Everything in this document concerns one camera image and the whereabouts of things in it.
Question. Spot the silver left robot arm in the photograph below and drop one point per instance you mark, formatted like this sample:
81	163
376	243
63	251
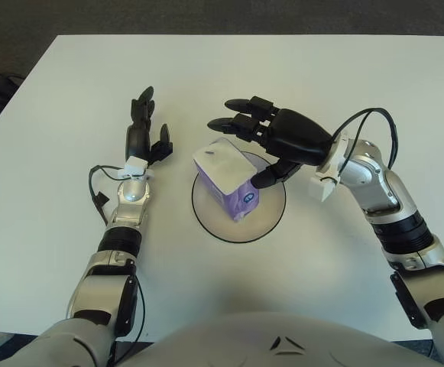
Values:
131	195

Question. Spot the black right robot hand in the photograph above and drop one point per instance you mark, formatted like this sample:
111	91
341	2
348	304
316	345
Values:
298	134

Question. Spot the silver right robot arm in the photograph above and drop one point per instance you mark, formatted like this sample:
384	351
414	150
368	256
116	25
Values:
378	179

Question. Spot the white plate with black rim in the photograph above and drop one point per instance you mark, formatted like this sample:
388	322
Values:
214	218

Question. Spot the purple tissue paper pack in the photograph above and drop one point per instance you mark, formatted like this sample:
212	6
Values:
223	168

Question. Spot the grey robot torso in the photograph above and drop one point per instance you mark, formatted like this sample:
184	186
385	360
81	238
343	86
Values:
252	338

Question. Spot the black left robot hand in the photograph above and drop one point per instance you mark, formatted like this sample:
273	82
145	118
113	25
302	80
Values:
137	141

